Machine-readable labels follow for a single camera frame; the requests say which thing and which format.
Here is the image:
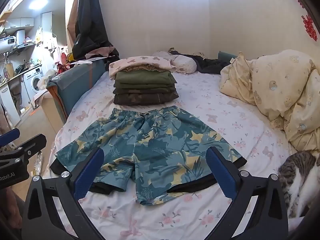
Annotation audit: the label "tall white cabinet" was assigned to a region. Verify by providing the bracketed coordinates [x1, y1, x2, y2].
[41, 11, 54, 45]

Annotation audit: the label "range hood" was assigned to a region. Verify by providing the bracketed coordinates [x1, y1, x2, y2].
[17, 41, 38, 49]

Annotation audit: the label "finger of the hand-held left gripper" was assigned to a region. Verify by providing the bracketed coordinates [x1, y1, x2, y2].
[0, 128, 21, 147]
[14, 134, 47, 162]

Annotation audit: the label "kitchen counter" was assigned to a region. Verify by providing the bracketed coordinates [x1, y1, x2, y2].
[0, 64, 43, 128]

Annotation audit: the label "teal padded bed end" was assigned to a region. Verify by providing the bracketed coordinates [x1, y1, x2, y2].
[46, 60, 107, 120]

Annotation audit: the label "bed with floral sheet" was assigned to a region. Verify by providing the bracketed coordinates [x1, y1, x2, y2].
[47, 70, 308, 240]

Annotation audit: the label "bear print pillow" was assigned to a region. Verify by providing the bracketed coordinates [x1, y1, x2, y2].
[151, 51, 197, 75]

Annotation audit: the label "white paper sheets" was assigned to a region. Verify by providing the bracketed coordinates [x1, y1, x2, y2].
[72, 57, 107, 65]

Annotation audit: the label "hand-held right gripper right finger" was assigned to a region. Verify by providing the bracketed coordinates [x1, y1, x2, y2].
[207, 146, 290, 240]

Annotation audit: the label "white wall cabinet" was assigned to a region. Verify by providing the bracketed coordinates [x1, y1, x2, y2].
[4, 17, 35, 30]

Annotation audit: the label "tabby and white cat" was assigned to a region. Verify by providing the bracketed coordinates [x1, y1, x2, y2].
[278, 150, 320, 219]

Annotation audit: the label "beige low cabinet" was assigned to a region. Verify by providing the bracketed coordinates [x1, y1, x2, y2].
[35, 90, 68, 133]

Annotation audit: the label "cream bear print duvet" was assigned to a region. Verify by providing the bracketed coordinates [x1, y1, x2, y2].
[219, 49, 320, 153]

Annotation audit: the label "blue floral shorts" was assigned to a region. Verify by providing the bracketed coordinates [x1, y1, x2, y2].
[50, 106, 248, 205]

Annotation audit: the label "olive green folded pants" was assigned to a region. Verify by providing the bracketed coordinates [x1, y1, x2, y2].
[114, 69, 178, 89]

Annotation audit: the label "black hanging garment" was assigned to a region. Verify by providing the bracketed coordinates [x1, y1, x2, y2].
[72, 0, 120, 62]

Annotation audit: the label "white water heater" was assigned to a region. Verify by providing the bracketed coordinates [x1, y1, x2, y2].
[0, 29, 26, 53]

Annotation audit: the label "brown hanging cloth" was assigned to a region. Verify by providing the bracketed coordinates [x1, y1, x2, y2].
[66, 0, 83, 45]

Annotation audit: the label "dark crumpled clothes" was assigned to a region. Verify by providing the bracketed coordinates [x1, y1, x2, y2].
[170, 50, 227, 75]

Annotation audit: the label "white washing machine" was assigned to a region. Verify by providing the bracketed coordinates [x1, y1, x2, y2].
[22, 65, 44, 100]

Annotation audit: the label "teal cushion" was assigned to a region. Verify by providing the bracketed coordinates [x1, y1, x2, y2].
[218, 51, 238, 62]

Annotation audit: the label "camouflage folded pants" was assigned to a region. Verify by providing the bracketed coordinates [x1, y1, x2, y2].
[113, 92, 180, 105]

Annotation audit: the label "red snack bags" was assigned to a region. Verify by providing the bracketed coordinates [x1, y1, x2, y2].
[57, 62, 75, 74]

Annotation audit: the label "red paper wall decoration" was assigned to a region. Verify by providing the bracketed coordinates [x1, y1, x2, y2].
[301, 15, 319, 42]

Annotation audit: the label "pink crumpled cloth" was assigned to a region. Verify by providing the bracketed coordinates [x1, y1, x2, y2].
[85, 46, 114, 59]

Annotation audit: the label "white plastic bag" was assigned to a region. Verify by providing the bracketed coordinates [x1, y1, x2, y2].
[44, 69, 57, 85]

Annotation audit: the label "dark green folded pants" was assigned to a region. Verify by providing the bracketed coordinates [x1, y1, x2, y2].
[113, 86, 175, 96]

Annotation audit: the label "ceiling lamp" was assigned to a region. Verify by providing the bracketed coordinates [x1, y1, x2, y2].
[29, 0, 49, 10]

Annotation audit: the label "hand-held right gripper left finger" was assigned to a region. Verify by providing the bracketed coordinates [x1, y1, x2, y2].
[22, 147, 107, 240]

